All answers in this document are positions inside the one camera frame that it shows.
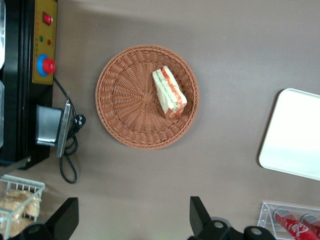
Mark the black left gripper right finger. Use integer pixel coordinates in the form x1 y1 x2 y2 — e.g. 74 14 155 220
187 196 276 240

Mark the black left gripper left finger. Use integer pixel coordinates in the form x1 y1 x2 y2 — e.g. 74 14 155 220
14 197 80 240

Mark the red rocker switch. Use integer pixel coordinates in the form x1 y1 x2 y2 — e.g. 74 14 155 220
42 11 55 25

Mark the crumbed bread piece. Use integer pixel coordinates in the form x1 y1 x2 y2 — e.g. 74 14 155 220
22 194 42 222
5 189 35 202

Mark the yellow control panel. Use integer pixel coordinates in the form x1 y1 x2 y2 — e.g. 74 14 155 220
31 0 58 86

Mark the black power cable with plug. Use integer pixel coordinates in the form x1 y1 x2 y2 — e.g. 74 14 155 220
53 76 87 185

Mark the round brown wicker basket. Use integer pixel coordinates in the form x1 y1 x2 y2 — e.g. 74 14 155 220
94 44 200 150

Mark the clear acrylic can holder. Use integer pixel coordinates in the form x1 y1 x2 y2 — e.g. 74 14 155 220
256 201 320 240

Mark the black appliance housing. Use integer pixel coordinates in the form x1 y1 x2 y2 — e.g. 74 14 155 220
0 0 59 171

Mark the translucent plastic tub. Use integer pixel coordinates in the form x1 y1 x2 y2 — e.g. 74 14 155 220
0 0 6 70

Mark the white wire basket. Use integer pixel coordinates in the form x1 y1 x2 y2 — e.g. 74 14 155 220
0 174 46 238

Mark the red emergency stop button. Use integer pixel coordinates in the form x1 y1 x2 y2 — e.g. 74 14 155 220
36 53 56 76

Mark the red cola can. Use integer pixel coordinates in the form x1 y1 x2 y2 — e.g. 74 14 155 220
300 213 320 235
273 208 319 240

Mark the wrapped triangle sandwich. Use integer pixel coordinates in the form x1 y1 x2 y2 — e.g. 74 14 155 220
152 65 188 120

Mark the grey metal box with plate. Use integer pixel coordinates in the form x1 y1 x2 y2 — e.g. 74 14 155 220
34 98 72 159

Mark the cream white plastic tray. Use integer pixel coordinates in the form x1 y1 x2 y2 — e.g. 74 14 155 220
258 87 320 181

